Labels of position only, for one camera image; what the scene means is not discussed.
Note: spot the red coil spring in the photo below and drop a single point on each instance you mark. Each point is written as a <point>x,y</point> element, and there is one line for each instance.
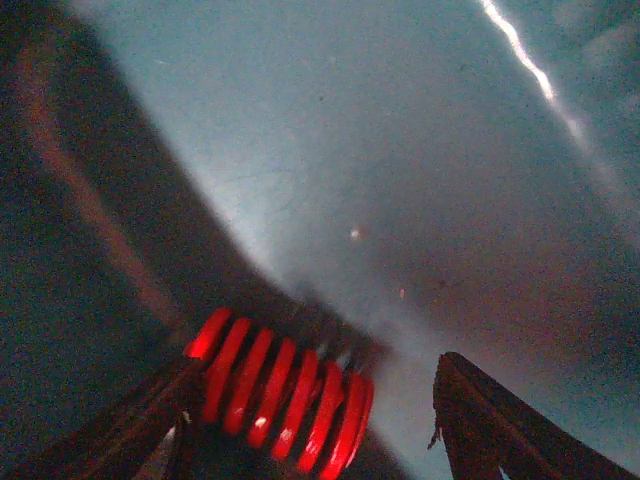
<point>283,399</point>

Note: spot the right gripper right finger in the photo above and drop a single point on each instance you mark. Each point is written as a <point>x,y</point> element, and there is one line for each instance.
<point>490,433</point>

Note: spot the teal plastic tray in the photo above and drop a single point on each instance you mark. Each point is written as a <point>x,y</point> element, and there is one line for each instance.
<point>383,180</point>

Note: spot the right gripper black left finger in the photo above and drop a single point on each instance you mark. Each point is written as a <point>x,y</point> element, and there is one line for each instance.
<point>118,442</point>

